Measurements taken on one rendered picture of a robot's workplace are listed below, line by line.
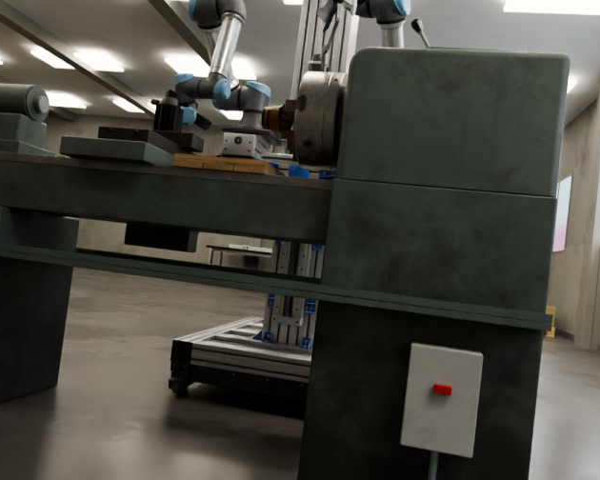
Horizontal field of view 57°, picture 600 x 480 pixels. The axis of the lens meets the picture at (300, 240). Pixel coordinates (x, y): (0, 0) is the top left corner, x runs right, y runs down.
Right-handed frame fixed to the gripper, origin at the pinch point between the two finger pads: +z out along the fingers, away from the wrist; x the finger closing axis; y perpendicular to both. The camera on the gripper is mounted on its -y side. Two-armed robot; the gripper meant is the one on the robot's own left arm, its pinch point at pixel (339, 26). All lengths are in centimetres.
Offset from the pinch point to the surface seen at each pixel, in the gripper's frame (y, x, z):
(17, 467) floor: 62, -27, 137
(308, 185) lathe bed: 2, -2, 50
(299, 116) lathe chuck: 5.6, -5.9, 29.4
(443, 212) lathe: -23, 30, 55
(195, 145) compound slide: 19, -52, 35
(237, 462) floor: 4, -15, 134
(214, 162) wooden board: 23, -22, 46
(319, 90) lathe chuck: 2.1, -2.5, 20.9
